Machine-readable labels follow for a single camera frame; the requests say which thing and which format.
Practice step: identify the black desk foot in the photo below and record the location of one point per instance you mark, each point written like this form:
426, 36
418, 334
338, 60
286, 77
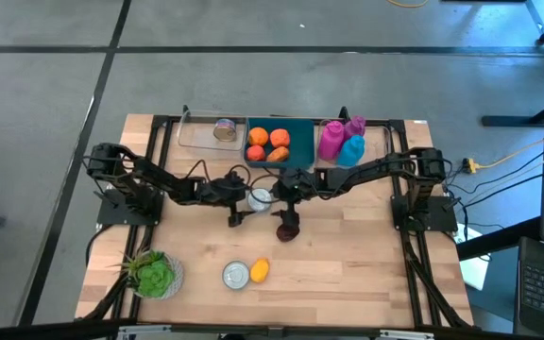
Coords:
498, 241
536, 113

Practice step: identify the teal plastic bin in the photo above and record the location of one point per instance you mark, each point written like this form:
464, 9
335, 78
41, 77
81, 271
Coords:
302, 141

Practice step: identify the silver-lid tin can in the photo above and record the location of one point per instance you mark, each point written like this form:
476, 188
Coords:
259, 199

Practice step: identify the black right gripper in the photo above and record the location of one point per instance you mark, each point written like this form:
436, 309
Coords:
310, 186

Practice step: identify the orange toy carrot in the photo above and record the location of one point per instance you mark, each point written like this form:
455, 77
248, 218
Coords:
277, 154

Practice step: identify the white box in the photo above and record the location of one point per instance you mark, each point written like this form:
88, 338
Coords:
472, 274

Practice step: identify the pink squeeze bottle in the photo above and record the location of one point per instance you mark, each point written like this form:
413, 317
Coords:
331, 140

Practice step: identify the red-orange toy tomato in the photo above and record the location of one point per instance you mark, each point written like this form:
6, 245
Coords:
255, 153

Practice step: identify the gold-lid tin can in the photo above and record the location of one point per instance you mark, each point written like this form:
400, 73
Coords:
225, 130

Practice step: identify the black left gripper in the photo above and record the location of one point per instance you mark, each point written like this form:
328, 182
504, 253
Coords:
220, 191

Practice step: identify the round orange toy fruit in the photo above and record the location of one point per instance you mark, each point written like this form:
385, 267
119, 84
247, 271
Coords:
258, 136

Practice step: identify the blue-label tin can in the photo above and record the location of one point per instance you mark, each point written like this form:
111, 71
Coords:
235, 275

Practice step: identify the black rig crossbar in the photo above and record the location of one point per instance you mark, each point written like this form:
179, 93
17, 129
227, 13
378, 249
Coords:
40, 330

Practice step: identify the yellow toy lemon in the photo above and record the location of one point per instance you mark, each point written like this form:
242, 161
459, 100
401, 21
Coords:
260, 270

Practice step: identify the purple squeeze bottle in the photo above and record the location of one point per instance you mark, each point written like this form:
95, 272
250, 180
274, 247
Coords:
354, 126

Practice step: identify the blue squeeze bottle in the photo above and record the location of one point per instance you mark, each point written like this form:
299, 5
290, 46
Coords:
350, 151

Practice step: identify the squat orange toy pepper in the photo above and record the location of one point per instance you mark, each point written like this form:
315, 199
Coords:
280, 138

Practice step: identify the clear plastic bin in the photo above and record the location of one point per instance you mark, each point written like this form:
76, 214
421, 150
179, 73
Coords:
380, 141
196, 137

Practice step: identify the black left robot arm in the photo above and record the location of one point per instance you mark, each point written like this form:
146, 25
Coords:
149, 177

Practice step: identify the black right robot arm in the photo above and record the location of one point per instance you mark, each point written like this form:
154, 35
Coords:
385, 167

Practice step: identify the green succulent in pot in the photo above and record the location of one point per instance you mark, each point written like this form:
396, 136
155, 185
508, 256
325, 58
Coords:
155, 277

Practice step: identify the dark purple toy plum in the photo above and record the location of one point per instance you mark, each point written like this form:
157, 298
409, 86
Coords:
287, 234

